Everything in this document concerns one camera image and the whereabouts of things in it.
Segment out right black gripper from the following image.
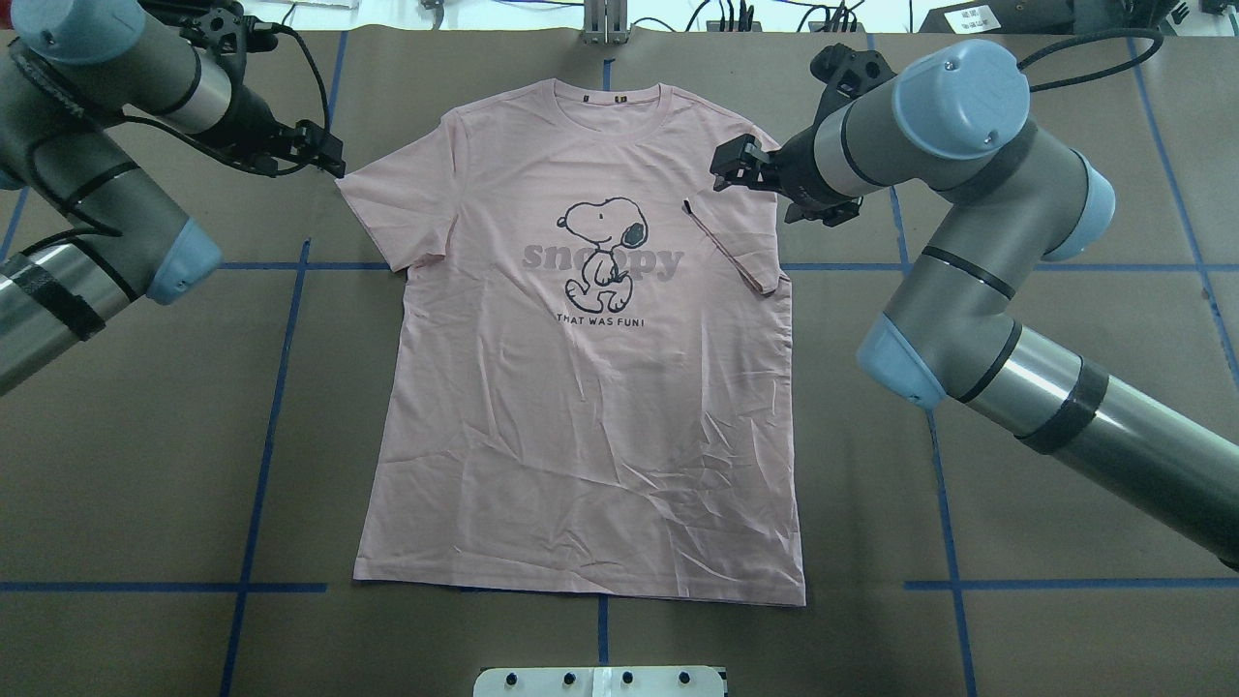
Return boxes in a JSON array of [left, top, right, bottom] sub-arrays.
[[710, 136, 862, 227]]

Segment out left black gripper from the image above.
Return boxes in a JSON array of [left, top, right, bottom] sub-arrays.
[[218, 87, 346, 178]]

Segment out pink Snoopy t-shirt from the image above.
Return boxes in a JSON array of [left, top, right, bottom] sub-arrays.
[[338, 79, 807, 605]]

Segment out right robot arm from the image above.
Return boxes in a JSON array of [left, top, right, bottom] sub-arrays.
[[710, 37, 1238, 568]]

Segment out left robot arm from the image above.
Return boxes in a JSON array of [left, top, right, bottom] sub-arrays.
[[1, 1, 346, 392]]

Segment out black power adapter box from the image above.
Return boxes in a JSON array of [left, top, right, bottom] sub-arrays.
[[916, 1, 1004, 35]]

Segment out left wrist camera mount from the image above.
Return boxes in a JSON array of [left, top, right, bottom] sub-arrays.
[[180, 2, 279, 56]]

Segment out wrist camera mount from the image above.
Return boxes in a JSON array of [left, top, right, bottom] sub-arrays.
[[180, 2, 279, 56], [809, 45, 897, 123]]

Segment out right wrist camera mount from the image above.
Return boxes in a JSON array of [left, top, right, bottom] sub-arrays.
[[809, 45, 897, 123]]

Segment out aluminium frame post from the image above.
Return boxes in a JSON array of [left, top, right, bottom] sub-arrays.
[[581, 0, 631, 45]]

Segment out white pedestal base plate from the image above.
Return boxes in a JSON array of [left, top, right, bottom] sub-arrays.
[[472, 665, 730, 696]]

